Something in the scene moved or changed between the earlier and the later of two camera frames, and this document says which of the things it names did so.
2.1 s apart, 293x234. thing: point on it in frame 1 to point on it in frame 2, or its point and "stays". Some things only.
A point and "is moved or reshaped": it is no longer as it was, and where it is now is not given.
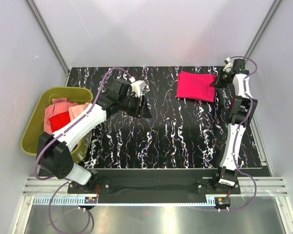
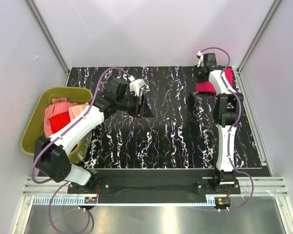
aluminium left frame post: x=59 y=56 stays
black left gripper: x=145 y=113 stays
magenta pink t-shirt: x=196 y=86 is moved or reshaped
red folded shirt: x=57 y=122 stays
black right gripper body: x=223 y=79 to x=197 y=75
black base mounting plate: x=160 y=182 stays
